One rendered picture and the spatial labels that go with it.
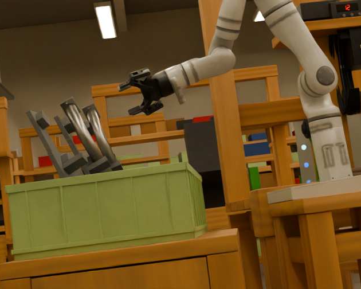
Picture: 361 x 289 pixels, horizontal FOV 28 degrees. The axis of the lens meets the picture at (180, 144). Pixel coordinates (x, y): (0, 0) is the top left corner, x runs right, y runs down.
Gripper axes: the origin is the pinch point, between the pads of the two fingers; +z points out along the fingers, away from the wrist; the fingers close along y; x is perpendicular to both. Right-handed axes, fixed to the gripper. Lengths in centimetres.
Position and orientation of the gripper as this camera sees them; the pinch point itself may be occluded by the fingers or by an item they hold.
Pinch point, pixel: (125, 100)
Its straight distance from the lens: 212.8
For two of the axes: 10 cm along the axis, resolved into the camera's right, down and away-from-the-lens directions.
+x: 2.8, 5.7, -7.7
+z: -9.1, 4.0, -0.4
